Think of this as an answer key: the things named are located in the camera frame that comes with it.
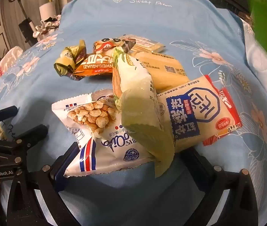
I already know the red snack packet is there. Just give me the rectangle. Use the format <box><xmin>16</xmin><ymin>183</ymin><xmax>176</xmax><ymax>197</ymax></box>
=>
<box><xmin>203</xmin><ymin>74</ymin><xmax>242</xmax><ymax>147</ymax></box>

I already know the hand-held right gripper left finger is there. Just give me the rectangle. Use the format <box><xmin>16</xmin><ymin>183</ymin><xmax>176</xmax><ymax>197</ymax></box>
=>
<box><xmin>7</xmin><ymin>142</ymin><xmax>82</xmax><ymax>226</ymax></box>

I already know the blue floral bedsheet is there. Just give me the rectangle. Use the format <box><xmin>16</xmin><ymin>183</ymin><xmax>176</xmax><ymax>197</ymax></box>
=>
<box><xmin>0</xmin><ymin>0</ymin><xmax>267</xmax><ymax>226</ymax></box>

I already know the pale green corn snack packet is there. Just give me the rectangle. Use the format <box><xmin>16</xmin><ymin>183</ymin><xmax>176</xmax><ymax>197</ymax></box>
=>
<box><xmin>112</xmin><ymin>48</ymin><xmax>176</xmax><ymax>178</ymax></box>

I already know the white paper roll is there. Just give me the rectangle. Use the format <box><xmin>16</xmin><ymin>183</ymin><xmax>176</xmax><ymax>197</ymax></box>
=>
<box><xmin>39</xmin><ymin>2</ymin><xmax>57</xmax><ymax>21</ymax></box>

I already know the yellow green snack packet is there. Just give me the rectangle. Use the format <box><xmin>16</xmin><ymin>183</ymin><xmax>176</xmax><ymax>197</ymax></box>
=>
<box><xmin>54</xmin><ymin>40</ymin><xmax>88</xmax><ymax>77</ymax></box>

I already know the cream packet with blue label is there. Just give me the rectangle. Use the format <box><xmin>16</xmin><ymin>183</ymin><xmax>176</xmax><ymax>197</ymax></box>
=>
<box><xmin>156</xmin><ymin>75</ymin><xmax>242</xmax><ymax>152</ymax></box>

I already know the flat clear biscuit packet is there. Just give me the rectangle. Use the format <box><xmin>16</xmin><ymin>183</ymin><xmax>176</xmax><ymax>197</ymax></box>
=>
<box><xmin>122</xmin><ymin>34</ymin><xmax>167</xmax><ymax>53</ymax></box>

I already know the long yellow snack packet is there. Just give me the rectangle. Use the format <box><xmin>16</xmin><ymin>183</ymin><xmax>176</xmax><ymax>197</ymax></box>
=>
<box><xmin>133</xmin><ymin>52</ymin><xmax>190</xmax><ymax>92</ymax></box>

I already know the pink white cloth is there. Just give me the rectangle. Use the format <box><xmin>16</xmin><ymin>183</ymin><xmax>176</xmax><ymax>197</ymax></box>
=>
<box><xmin>0</xmin><ymin>46</ymin><xmax>23</xmax><ymax>76</ymax></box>

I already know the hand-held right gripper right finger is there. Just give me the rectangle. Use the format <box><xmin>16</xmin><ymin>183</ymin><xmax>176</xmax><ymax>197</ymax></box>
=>
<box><xmin>178</xmin><ymin>146</ymin><xmax>259</xmax><ymax>226</ymax></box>

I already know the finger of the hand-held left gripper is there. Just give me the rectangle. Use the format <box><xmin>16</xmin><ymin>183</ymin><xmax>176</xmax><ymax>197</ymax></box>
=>
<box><xmin>0</xmin><ymin>105</ymin><xmax>19</xmax><ymax>128</ymax></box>
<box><xmin>0</xmin><ymin>124</ymin><xmax>49</xmax><ymax>167</ymax></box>

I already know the orange seed snack packet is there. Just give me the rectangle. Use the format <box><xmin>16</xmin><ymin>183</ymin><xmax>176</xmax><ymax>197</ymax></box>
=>
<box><xmin>74</xmin><ymin>38</ymin><xmax>136</xmax><ymax>77</ymax></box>

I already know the white peanut snack packet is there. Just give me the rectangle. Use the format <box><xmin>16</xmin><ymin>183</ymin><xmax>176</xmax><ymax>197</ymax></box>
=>
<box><xmin>51</xmin><ymin>88</ymin><xmax>157</xmax><ymax>178</ymax></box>

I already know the green cardboard box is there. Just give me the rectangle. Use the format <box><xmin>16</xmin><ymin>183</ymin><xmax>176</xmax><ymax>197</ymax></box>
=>
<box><xmin>245</xmin><ymin>0</ymin><xmax>267</xmax><ymax>80</ymax></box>

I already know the black stick vacuum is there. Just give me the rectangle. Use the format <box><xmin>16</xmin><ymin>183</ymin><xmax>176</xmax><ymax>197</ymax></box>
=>
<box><xmin>8</xmin><ymin>0</ymin><xmax>37</xmax><ymax>46</ymax></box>

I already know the black white ruffled cloth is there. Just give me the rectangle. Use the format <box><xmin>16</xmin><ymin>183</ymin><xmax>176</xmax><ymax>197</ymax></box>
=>
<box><xmin>33</xmin><ymin>14</ymin><xmax>62</xmax><ymax>38</ymax></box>

